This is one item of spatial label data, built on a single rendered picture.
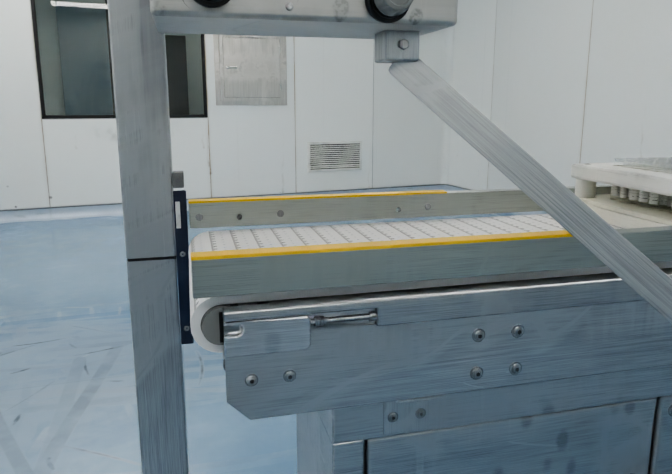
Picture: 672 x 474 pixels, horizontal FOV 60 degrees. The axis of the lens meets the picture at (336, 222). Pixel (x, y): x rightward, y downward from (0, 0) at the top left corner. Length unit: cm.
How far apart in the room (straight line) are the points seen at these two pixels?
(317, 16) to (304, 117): 542
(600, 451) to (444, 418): 21
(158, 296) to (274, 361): 30
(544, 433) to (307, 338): 32
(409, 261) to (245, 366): 16
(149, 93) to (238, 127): 494
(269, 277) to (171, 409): 40
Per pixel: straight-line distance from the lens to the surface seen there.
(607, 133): 490
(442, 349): 54
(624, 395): 74
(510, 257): 54
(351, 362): 52
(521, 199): 86
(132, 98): 74
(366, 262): 49
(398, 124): 627
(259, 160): 573
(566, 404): 70
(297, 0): 43
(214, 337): 50
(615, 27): 494
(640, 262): 49
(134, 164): 74
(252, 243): 66
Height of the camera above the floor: 97
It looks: 11 degrees down
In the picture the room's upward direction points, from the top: straight up
